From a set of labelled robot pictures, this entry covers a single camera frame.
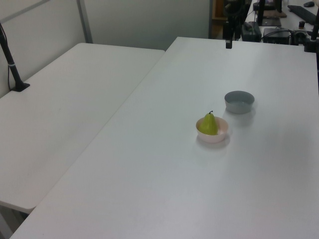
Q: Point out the black Franka gripper body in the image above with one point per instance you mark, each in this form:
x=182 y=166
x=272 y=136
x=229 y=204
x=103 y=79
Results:
x=228 y=30

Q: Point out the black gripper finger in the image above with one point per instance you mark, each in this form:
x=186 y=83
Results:
x=230 y=44
x=227 y=44

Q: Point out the black Franka robot arm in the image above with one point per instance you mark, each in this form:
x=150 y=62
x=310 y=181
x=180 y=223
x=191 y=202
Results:
x=235 y=10

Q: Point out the grey bowl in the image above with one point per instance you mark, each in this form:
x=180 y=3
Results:
x=238 y=107

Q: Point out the green pear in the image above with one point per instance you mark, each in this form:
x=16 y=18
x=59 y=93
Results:
x=208 y=125

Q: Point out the pink bowl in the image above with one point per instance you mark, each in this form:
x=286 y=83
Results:
x=219 y=135

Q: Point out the black monitor stand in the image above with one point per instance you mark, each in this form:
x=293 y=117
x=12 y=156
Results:
x=270 y=22

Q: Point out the black electronics box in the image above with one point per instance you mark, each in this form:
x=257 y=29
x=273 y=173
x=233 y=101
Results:
x=275 y=35

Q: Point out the black keyboard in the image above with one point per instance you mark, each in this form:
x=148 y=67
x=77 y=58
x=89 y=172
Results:
x=302 y=13

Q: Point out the black computer mouse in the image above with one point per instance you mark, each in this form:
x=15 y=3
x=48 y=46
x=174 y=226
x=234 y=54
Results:
x=309 y=3

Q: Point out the white side table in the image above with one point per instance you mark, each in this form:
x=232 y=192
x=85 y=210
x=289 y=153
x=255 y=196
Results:
x=62 y=112

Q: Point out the black camera stand with clamp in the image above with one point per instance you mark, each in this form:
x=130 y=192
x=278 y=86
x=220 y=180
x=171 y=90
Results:
x=311 y=39

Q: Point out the grey partition frame post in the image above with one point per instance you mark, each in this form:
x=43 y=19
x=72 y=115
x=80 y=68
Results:
x=85 y=22

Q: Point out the black camera stand pole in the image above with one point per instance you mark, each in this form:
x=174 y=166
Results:
x=10 y=64

